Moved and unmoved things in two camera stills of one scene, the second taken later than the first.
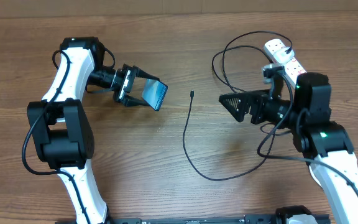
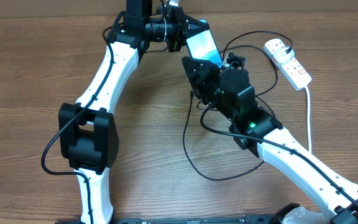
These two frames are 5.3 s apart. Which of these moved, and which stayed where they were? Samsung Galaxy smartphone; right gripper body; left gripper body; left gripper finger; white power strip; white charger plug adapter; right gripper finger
Moved: right gripper body; right gripper finger; left gripper body; Samsung Galaxy smartphone; left gripper finger
Stayed: white charger plug adapter; white power strip
